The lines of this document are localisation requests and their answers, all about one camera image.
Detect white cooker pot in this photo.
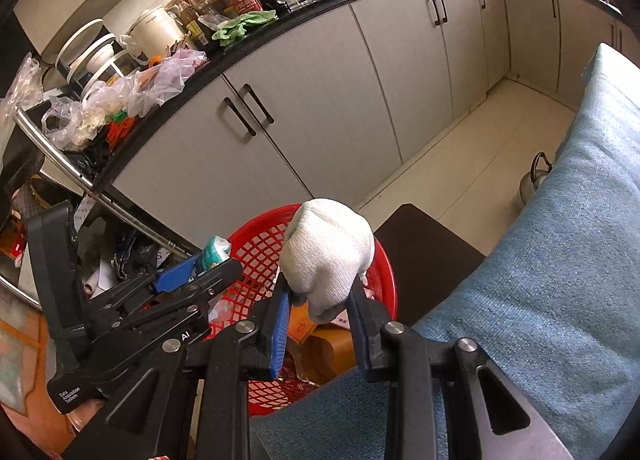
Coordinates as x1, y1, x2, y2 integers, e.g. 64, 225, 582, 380
122, 5, 186, 58

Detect dish rack with plates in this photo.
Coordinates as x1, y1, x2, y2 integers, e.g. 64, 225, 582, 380
55, 18, 131, 86

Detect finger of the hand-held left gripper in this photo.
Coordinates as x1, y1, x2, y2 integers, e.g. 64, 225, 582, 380
107, 253, 203, 309
116, 259, 244, 337

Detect brown paper wrapper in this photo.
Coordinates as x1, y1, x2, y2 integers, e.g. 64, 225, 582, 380
300, 325, 358, 385

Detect crumpled plastic bags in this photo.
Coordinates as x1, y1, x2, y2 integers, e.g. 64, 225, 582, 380
40, 48, 208, 151

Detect metal storage rack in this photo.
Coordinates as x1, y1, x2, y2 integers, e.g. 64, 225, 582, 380
0, 108, 201, 321

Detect white sock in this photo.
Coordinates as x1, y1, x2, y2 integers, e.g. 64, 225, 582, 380
280, 197, 376, 321

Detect kitchen base cabinets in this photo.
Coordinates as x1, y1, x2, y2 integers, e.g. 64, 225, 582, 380
95, 0, 640, 241

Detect grey floor kettle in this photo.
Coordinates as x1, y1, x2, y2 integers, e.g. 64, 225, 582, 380
518, 151, 553, 208

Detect orange plastic item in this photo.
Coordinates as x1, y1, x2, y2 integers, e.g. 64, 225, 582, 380
105, 113, 138, 141

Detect green cloth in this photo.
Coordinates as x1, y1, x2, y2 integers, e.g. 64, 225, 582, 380
211, 10, 277, 47

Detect blue tablecloth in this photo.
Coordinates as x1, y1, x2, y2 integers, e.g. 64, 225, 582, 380
250, 43, 640, 460

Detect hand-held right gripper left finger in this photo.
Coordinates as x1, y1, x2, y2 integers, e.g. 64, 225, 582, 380
62, 273, 293, 460

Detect red plastic basket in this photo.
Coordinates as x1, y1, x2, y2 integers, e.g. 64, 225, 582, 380
200, 203, 399, 418

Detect dark brown stool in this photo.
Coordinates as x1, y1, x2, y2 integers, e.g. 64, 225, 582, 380
374, 203, 487, 328

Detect green white tissue packet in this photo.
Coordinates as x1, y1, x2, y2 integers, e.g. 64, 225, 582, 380
201, 235, 232, 272

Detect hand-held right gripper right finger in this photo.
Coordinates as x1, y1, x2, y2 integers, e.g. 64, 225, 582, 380
346, 277, 576, 460

